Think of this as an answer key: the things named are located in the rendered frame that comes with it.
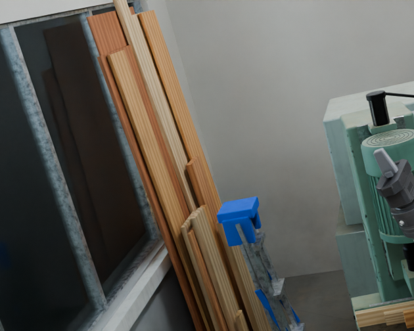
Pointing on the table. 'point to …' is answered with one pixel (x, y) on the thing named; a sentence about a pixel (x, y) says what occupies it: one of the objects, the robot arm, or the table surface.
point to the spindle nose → (413, 257)
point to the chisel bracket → (413, 280)
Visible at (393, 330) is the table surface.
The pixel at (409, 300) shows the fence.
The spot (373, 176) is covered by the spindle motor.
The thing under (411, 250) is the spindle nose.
